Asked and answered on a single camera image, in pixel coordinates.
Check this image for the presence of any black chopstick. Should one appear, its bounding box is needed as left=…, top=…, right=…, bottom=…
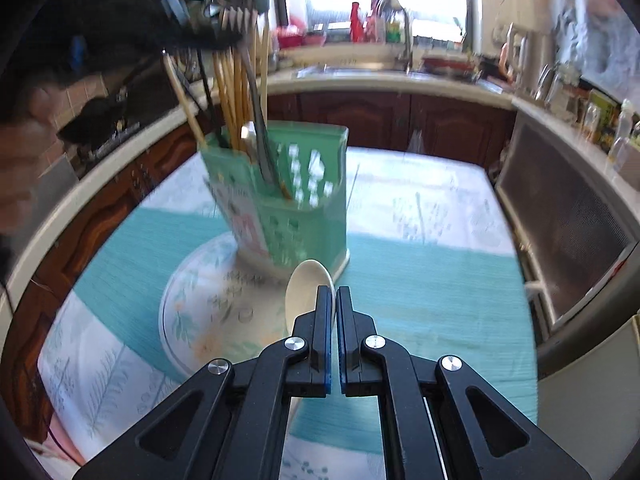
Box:
left=196, top=49, right=229, bottom=148

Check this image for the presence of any floral teal tablecloth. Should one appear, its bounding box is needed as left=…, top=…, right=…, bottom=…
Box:
left=38, top=150, right=538, bottom=464

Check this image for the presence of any green tableware holder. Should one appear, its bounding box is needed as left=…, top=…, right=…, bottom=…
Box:
left=200, top=120, right=349, bottom=280

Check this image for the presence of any metal spoon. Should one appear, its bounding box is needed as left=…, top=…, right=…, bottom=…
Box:
left=236, top=41, right=279, bottom=186

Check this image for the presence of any white ceramic spoon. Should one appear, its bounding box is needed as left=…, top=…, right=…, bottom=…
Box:
left=284, top=259, right=335, bottom=335

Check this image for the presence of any light bamboo chopstick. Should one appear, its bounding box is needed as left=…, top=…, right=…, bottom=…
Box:
left=163, top=51, right=206, bottom=148

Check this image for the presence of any person's left hand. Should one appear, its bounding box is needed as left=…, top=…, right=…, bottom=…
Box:
left=0, top=84, right=63, bottom=234

